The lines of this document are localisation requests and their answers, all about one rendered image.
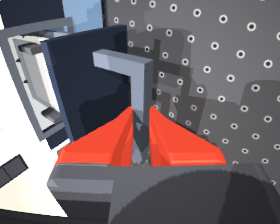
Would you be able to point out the white sheet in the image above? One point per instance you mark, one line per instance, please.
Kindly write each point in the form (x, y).
(40, 79)

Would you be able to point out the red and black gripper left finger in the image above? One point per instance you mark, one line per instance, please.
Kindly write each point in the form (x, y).
(111, 144)

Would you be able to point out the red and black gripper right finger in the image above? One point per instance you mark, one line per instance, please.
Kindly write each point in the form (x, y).
(178, 146)

